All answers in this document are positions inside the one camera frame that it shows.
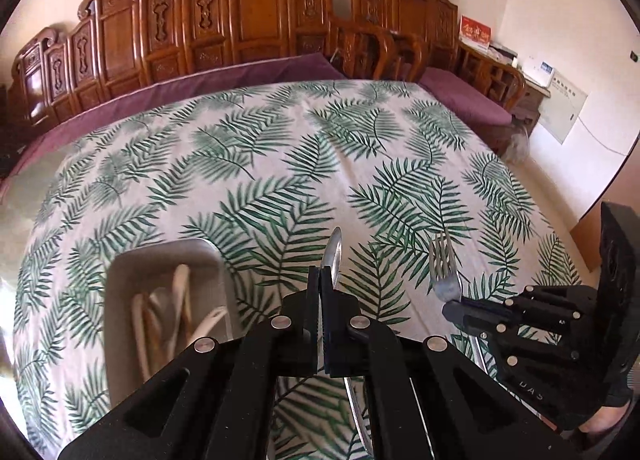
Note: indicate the wooden side table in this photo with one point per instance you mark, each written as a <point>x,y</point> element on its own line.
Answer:
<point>532,100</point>

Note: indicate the clear plastic bag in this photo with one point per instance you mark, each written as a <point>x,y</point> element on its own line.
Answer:
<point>517,146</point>

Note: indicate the carved wooden sofa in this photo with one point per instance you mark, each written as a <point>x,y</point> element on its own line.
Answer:
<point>255,15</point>

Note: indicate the leaf-print tablecloth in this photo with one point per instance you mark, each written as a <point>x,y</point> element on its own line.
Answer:
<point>300,165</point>

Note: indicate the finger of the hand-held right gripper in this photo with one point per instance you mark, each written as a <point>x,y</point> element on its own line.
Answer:
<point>500,307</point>
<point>530,342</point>

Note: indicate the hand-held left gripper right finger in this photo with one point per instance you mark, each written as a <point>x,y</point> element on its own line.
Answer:
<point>327,335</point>

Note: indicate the carved wooden armchair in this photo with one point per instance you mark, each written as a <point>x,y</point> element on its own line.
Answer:
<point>415,15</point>

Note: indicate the white device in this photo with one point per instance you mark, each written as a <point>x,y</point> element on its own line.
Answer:
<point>539,71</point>

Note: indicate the metal fork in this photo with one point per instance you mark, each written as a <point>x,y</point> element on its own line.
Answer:
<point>442,270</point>

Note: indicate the wooden chopstick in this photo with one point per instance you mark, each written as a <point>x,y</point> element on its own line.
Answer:
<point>189,312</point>

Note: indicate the grey utensil tray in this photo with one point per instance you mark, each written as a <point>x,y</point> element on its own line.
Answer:
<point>120,280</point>

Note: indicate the person's right hand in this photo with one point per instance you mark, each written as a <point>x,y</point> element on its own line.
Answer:
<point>607,419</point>

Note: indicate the large beige spoon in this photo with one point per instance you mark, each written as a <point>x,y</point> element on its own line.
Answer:
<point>179,300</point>

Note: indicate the metal spoon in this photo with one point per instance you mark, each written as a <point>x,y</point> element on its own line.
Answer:
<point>334,252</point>

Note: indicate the small purple seat cushion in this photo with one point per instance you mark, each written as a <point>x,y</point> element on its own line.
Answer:
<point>465,95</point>

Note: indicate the beige fork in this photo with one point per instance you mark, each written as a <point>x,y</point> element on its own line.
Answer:
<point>207,322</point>

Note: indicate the long purple seat cushion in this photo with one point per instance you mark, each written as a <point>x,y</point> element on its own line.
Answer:
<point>200,85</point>

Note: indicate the white wall panel box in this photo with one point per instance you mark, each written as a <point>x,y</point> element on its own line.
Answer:
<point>565,108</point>

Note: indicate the red box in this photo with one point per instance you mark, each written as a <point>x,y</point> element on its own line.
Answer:
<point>475,31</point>

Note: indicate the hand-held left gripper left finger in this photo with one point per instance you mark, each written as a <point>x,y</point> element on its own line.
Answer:
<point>312,325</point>

